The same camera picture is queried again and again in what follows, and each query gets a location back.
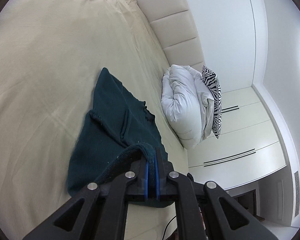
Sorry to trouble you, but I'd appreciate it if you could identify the dark green knit sweater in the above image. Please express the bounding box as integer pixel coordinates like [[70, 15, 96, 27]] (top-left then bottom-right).
[[67, 68, 168, 197]]

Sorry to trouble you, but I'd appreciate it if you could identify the cream padded headboard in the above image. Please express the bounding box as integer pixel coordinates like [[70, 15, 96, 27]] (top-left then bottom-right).
[[137, 0, 205, 71]]

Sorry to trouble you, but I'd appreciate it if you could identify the zebra print pillow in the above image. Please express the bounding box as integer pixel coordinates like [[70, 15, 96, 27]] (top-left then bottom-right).
[[202, 65, 222, 139]]

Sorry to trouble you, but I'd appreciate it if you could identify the beige bed sheet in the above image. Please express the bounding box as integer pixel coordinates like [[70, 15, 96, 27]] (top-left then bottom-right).
[[0, 0, 188, 239]]

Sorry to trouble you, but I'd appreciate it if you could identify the white folded duvet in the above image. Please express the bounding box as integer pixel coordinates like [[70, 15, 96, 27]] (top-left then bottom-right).
[[161, 64, 214, 150]]

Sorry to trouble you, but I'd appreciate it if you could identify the white wardrobe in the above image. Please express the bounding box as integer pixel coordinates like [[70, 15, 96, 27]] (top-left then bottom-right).
[[188, 87, 286, 190]]

